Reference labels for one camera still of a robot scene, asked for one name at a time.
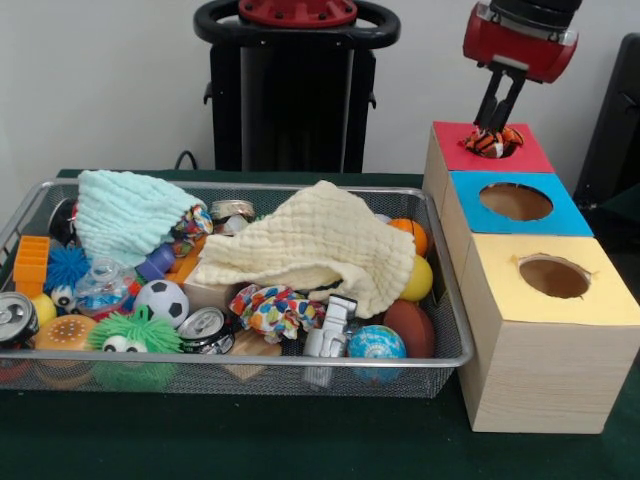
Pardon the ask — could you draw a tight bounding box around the tiger striped plush toy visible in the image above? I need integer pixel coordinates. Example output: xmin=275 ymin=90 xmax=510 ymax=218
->
xmin=462 ymin=124 xmax=526 ymax=160

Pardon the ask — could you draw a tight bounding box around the green spiky toy with eyes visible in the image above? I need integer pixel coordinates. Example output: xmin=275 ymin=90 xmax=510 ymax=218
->
xmin=87 ymin=305 xmax=184 ymax=354

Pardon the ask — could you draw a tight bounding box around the silver drink can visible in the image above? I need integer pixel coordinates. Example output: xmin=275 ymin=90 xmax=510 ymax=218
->
xmin=0 ymin=291 xmax=41 ymax=349

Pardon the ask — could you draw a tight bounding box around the yellow ball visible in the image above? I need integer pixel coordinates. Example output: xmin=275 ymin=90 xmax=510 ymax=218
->
xmin=399 ymin=254 xmax=434 ymax=303

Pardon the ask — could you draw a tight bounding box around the cream waffle cloth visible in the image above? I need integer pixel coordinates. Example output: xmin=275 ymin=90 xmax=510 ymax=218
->
xmin=193 ymin=180 xmax=419 ymax=320

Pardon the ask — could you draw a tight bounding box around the dark green table cloth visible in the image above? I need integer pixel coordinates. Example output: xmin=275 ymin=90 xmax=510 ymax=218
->
xmin=0 ymin=168 xmax=640 ymax=480

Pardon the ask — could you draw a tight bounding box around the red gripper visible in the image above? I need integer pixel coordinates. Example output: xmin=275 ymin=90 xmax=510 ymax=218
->
xmin=462 ymin=1 xmax=580 ymax=135

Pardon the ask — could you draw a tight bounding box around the blue globe ball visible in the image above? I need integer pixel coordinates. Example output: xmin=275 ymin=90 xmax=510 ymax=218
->
xmin=347 ymin=324 xmax=407 ymax=359

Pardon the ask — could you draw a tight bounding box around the orange toy basketball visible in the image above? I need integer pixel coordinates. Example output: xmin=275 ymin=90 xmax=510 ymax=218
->
xmin=388 ymin=217 xmax=430 ymax=257

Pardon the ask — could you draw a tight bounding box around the toy burger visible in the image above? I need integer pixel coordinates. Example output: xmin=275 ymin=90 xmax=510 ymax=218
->
xmin=34 ymin=313 xmax=99 ymax=351

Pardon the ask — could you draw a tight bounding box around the wooden box with three holes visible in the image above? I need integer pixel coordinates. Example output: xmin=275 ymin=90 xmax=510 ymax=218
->
xmin=422 ymin=121 xmax=640 ymax=434

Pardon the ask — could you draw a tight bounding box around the brown toy football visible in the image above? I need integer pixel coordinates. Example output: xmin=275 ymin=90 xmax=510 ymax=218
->
xmin=383 ymin=299 xmax=436 ymax=359

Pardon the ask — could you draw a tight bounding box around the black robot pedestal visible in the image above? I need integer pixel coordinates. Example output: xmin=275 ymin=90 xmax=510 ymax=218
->
xmin=193 ymin=0 xmax=401 ymax=174

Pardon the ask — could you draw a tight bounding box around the black chair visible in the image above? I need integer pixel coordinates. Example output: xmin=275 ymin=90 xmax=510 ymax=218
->
xmin=573 ymin=32 xmax=640 ymax=206

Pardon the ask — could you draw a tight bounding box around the light blue waffle cloth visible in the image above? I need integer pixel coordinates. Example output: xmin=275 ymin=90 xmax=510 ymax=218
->
xmin=75 ymin=169 xmax=209 ymax=269

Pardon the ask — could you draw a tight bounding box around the wire mesh bin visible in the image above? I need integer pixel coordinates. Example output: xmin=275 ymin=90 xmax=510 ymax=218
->
xmin=0 ymin=178 xmax=475 ymax=399

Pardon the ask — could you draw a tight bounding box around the blue spiky ball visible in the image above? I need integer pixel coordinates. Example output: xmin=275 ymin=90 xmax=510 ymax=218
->
xmin=45 ymin=244 xmax=94 ymax=294

